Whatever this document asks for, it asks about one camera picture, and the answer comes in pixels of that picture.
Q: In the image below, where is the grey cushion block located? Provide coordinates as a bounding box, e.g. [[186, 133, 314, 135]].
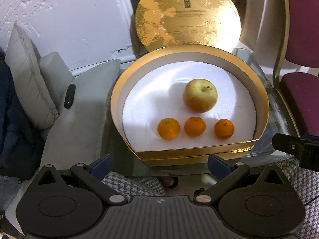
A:
[[39, 52, 73, 111]]

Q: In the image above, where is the black oval remote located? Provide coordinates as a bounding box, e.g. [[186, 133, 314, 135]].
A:
[[64, 84, 76, 109]]

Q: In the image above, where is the grey sofa armrest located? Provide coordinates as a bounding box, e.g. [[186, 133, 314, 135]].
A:
[[40, 59, 121, 181]]

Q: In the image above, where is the black ring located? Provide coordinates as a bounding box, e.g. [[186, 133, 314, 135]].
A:
[[161, 176, 179, 189]]

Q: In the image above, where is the gold round box lid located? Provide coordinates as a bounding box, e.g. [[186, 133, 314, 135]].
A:
[[135, 0, 242, 53]]

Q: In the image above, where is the white foam insert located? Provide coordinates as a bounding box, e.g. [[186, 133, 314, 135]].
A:
[[122, 60, 257, 153]]

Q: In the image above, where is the small orange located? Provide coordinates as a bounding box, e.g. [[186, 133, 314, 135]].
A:
[[184, 116, 206, 137], [214, 119, 235, 140], [157, 118, 180, 140]]

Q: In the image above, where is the dark blue jacket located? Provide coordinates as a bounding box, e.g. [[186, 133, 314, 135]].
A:
[[0, 52, 46, 181]]

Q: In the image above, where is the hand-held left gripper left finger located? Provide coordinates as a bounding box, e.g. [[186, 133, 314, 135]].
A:
[[32, 154, 126, 206]]

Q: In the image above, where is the yellow-green apple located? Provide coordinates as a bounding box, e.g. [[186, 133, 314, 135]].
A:
[[183, 79, 218, 113]]

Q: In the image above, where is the glass desktop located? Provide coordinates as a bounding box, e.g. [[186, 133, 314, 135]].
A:
[[105, 47, 299, 180]]

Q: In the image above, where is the purple upholstered chair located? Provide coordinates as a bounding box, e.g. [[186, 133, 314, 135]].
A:
[[272, 0, 319, 140]]

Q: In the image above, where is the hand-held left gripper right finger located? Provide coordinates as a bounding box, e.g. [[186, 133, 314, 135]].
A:
[[192, 154, 290, 206]]

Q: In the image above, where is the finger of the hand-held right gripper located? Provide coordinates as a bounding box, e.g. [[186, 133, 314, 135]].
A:
[[271, 133, 319, 170], [302, 134, 319, 143]]

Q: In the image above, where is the grey pillow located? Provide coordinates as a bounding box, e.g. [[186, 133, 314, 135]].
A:
[[4, 21, 61, 130]]

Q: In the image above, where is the gold round gift box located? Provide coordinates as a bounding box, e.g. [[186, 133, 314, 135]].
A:
[[110, 45, 270, 167]]

